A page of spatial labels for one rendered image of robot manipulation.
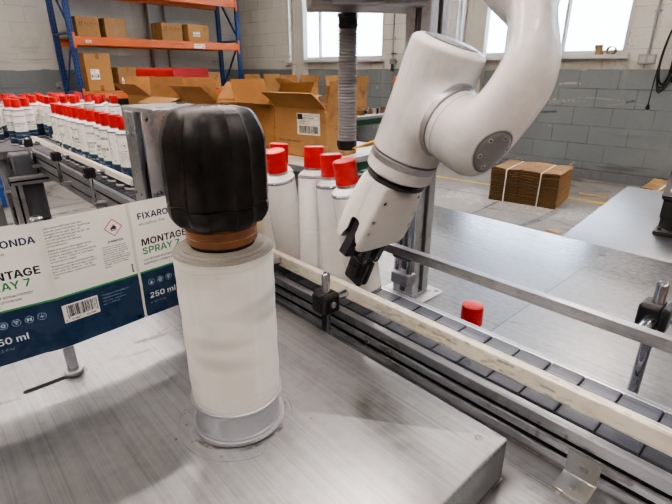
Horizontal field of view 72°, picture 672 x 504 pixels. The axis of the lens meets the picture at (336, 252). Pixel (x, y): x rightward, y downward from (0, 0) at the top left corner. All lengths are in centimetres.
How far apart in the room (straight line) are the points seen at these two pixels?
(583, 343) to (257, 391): 51
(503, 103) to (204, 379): 37
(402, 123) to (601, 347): 45
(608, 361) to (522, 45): 45
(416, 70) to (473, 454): 38
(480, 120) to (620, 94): 565
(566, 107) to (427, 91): 575
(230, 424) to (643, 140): 585
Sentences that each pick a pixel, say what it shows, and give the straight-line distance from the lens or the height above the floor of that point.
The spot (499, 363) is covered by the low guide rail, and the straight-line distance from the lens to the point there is 54.
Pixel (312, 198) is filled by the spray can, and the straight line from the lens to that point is 73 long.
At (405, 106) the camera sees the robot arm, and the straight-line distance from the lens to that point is 53.
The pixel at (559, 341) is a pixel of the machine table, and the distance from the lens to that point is 77.
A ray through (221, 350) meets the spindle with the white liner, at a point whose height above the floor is 98.
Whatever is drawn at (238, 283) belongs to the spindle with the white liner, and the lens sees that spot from 38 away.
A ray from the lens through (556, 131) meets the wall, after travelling 629.
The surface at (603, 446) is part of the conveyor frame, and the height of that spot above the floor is 88.
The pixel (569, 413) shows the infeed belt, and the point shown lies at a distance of 55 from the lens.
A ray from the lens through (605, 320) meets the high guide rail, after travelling 56.
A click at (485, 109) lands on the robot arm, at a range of 47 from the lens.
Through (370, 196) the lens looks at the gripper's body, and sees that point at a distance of 56.
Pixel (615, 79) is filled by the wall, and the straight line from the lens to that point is 612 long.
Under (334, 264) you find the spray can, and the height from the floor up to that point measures 92.
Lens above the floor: 120
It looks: 22 degrees down
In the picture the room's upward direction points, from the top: straight up
